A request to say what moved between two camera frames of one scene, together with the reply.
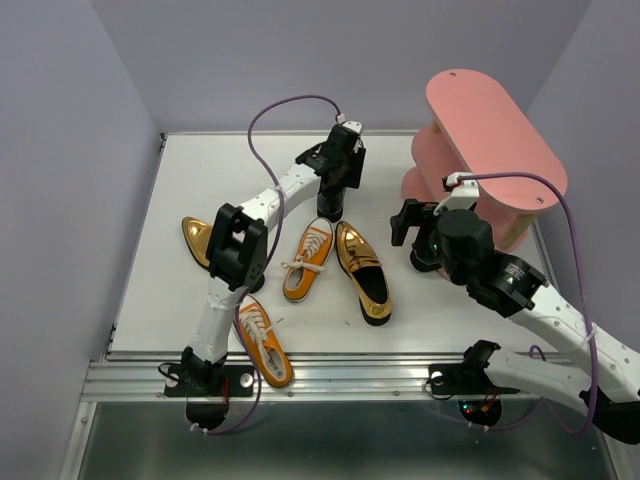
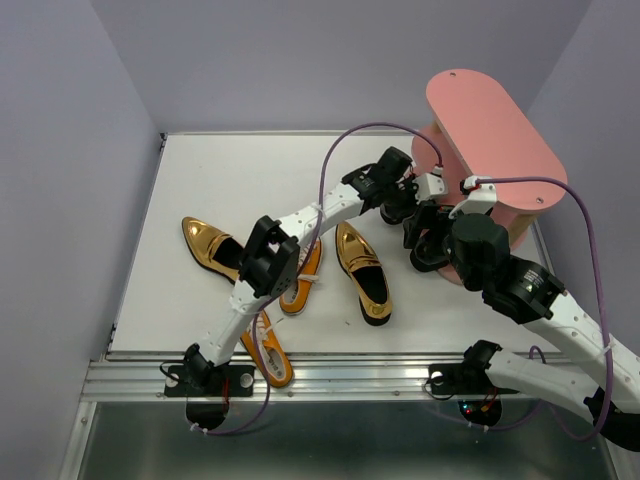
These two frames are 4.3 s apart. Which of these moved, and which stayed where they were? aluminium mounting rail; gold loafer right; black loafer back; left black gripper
Moved: left black gripper
Stayed: black loafer back; gold loafer right; aluminium mounting rail
